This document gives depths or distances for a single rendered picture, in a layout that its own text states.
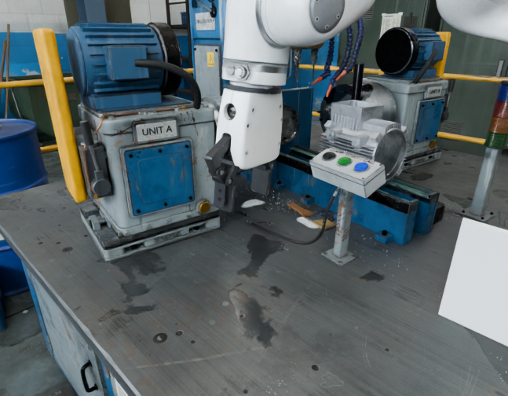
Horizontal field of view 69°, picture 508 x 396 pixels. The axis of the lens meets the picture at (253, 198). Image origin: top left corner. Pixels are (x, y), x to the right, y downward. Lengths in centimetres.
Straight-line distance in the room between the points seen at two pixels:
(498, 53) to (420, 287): 350
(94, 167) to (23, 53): 528
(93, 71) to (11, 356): 150
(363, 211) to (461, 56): 334
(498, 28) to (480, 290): 48
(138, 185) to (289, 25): 65
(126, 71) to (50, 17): 539
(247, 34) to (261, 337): 54
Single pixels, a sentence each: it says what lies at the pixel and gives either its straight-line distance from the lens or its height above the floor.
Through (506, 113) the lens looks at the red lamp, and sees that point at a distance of 129.
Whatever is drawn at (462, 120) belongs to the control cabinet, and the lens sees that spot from 440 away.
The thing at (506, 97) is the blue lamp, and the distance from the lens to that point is 128.
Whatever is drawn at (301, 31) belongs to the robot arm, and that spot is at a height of 134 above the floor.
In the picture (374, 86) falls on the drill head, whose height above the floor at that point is 115.
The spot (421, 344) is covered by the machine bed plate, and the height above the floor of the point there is 80.
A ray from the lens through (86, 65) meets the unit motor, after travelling 96.
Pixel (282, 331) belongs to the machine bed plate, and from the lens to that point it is 78.
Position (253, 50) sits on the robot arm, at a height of 132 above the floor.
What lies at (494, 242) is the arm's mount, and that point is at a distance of 79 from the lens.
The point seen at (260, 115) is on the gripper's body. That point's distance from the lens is 48.
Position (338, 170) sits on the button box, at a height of 105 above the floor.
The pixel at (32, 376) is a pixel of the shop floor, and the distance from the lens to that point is 199.
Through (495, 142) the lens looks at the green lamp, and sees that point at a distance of 130.
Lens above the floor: 134
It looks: 24 degrees down
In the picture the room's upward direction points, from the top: straight up
